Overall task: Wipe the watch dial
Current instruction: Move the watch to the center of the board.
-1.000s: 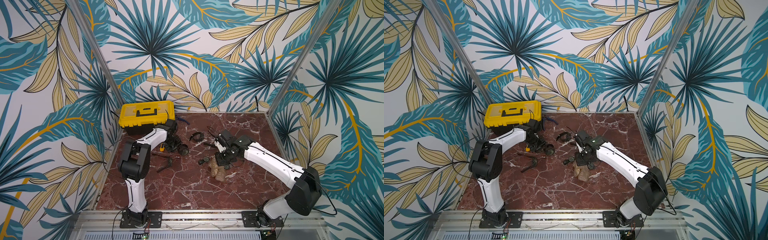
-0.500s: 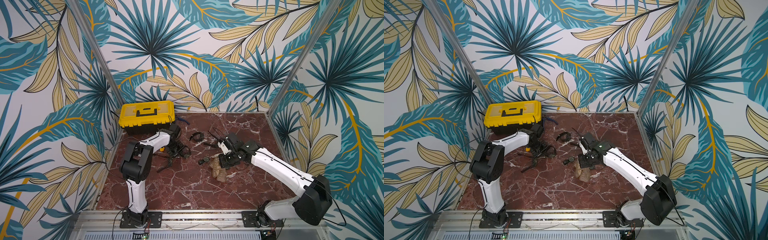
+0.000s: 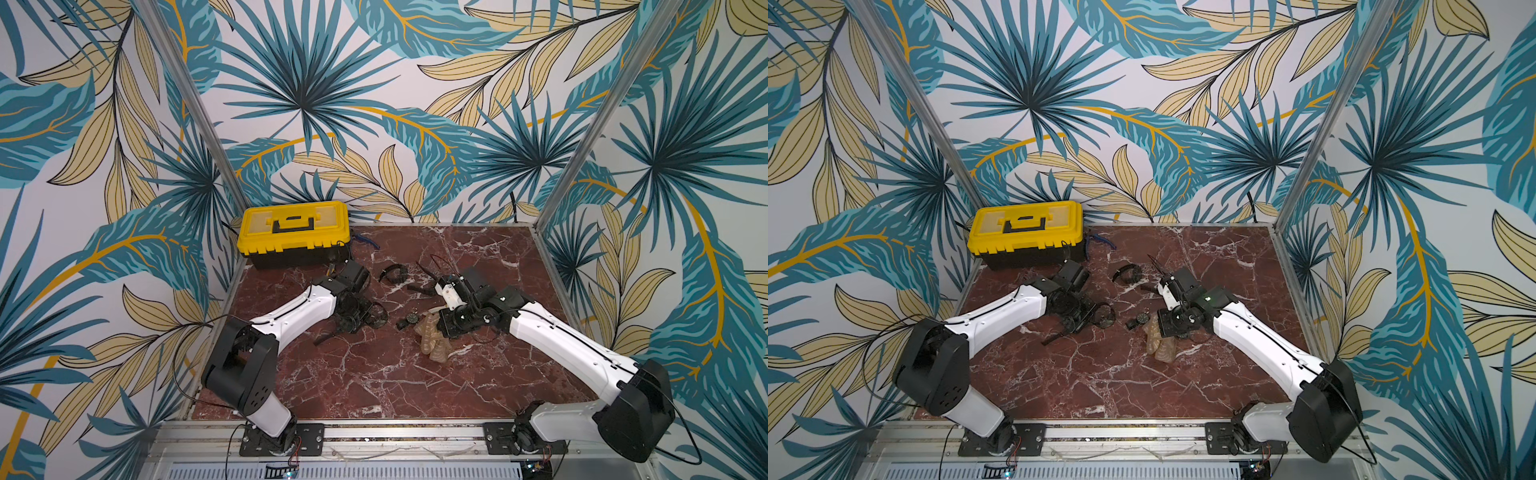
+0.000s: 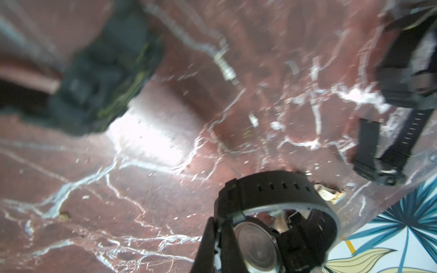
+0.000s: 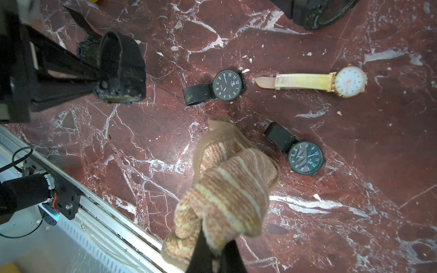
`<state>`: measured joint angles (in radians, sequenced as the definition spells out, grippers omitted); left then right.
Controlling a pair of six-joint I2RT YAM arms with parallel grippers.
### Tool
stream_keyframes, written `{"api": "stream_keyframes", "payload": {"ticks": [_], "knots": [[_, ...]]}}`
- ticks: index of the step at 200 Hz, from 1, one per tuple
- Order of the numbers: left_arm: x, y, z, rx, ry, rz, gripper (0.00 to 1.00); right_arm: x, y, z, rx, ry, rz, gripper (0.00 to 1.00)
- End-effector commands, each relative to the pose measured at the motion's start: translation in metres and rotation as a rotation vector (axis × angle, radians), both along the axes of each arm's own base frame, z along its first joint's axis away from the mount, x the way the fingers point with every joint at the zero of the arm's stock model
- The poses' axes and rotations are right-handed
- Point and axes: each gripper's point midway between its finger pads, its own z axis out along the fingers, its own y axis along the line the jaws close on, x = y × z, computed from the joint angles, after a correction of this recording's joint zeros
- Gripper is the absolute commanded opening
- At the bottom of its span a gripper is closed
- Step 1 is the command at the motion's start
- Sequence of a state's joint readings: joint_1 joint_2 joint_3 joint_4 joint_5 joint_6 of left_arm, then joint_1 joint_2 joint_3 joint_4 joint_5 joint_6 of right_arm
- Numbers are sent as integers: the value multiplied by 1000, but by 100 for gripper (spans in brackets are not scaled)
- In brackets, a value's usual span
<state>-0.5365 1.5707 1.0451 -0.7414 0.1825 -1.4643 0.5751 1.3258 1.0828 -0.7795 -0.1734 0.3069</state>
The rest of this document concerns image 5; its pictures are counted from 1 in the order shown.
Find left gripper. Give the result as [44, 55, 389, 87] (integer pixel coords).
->
[1, 1, 106, 123]

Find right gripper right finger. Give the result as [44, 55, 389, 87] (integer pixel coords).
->
[220, 241, 247, 273]

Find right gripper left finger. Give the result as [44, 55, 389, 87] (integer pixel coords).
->
[185, 229, 213, 273]

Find beige striped cloth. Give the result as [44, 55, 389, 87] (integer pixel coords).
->
[161, 116, 281, 273]

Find black watch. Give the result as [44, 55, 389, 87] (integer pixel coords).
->
[76, 31, 146, 104]

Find small olive watch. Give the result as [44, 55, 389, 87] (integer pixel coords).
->
[264, 122, 325, 176]

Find cream strap watch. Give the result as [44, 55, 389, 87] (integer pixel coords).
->
[256, 66, 368, 98]

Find aluminium front rail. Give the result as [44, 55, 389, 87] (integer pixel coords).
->
[1, 126, 178, 273]

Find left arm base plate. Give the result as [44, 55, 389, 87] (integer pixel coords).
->
[31, 170, 82, 225]

